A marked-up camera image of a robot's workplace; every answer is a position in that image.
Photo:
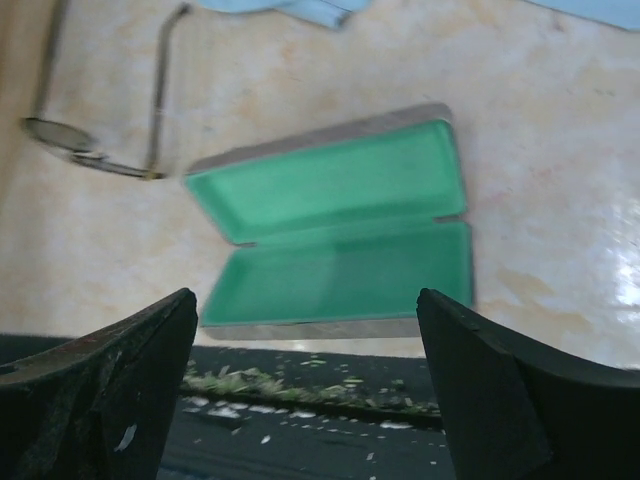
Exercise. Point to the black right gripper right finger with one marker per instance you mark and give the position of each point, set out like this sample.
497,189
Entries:
515,408

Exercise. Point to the thin wire-frame sunglasses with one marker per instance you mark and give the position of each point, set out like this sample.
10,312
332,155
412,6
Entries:
78,146

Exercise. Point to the grey glasses case green lining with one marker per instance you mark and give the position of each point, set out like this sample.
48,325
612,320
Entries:
337,231

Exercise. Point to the small light blue cloth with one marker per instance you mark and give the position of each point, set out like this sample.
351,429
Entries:
331,14

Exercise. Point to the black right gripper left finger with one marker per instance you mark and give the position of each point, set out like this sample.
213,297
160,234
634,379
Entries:
99,406

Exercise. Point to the large light blue cloth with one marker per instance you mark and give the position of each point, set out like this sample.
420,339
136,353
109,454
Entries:
622,14

